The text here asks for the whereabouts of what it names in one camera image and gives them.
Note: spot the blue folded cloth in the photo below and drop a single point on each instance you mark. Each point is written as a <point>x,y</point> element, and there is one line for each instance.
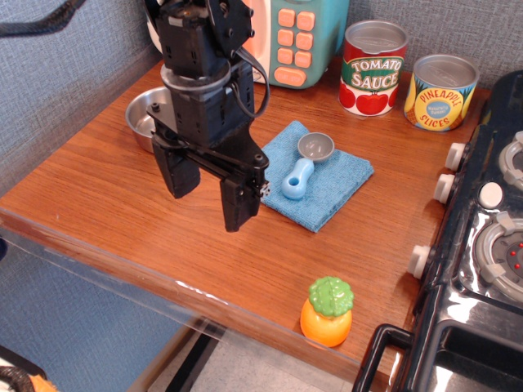
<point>328,188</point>

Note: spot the clear acrylic table guard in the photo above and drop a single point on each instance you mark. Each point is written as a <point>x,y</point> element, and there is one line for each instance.
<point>254,281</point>

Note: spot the orange toy fruit green top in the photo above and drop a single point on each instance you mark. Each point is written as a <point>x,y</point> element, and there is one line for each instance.
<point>326,315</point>

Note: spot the toy microwave teal orange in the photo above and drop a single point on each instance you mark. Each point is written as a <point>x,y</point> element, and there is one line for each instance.
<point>289,43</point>

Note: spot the tomato sauce can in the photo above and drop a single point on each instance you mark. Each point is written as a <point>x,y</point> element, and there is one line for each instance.
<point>372,63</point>

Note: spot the pineapple slices can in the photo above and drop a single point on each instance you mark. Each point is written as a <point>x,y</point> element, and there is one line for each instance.
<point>440,92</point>

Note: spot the blue grey toy scoop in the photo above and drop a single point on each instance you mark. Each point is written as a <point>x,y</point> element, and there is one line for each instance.
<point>313,147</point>

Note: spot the black toy stove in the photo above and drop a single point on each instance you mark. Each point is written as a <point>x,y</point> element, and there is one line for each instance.
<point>467,333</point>

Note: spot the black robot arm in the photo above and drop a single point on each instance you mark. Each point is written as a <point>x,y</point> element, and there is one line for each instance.
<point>209,75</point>

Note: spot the round metal pot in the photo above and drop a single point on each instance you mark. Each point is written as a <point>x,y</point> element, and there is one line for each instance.
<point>137,118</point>

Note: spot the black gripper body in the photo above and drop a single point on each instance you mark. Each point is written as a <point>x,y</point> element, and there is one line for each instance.
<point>211,116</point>

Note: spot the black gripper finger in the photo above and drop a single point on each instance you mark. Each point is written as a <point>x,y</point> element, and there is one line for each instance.
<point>180,175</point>
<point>239,201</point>

